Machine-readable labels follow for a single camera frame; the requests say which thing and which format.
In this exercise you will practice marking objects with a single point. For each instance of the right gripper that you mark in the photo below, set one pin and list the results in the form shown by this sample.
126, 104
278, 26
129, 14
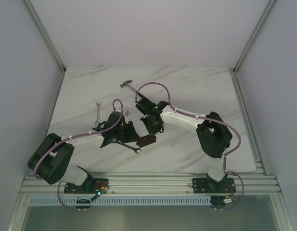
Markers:
151, 131

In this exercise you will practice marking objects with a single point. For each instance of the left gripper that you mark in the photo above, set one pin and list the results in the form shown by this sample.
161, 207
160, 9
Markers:
130, 134

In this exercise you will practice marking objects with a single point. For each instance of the black fuse box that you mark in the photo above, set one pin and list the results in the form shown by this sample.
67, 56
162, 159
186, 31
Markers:
146, 140

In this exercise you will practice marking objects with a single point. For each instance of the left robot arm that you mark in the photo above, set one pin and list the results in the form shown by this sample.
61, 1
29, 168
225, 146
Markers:
51, 160

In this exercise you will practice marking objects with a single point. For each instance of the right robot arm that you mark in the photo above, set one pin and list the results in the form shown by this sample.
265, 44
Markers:
214, 137

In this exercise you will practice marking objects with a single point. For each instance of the large silver open-end wrench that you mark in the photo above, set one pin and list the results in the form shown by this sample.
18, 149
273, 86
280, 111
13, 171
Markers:
134, 149

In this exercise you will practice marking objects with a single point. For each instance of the small silver wrench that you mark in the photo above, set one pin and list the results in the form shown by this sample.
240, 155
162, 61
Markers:
98, 105

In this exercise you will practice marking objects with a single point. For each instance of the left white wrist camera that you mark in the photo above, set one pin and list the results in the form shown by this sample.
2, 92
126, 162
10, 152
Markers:
125, 114

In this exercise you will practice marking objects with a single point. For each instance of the claw hammer black handle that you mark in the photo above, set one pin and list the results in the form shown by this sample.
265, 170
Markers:
128, 84

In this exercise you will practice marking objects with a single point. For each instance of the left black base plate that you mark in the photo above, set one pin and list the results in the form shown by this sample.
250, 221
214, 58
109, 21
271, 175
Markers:
91, 186

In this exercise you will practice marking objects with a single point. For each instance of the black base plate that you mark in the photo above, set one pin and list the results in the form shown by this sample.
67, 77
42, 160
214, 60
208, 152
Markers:
91, 186
208, 185

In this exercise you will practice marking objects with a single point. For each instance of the slotted cable duct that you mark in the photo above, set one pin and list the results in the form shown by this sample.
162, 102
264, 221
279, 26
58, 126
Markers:
119, 200

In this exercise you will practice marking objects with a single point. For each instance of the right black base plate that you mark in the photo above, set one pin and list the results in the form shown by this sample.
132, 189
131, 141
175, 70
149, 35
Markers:
208, 185

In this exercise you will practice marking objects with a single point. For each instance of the aluminium rail frame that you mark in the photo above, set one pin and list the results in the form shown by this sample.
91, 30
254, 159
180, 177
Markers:
152, 184

